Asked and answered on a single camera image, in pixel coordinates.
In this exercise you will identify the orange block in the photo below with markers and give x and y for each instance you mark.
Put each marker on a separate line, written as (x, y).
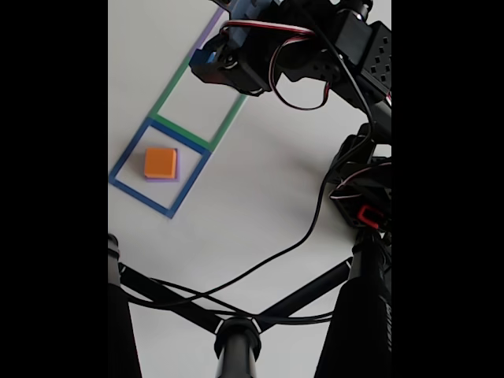
(159, 162)

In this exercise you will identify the red table clamp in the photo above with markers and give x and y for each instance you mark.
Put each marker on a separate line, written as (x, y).
(362, 214)

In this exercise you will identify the purple block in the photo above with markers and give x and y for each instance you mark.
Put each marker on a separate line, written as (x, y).
(157, 180)

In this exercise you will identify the green square frame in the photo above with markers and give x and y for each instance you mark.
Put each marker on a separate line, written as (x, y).
(174, 88)

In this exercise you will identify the purple square frame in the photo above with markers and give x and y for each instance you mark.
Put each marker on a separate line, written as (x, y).
(206, 33)

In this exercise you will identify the blue square frame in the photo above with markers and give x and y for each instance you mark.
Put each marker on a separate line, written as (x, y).
(141, 198)

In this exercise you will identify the black camera tripod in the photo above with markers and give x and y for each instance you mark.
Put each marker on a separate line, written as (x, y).
(236, 346)

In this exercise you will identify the small blue cube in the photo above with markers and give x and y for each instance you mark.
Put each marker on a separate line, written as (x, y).
(201, 58)

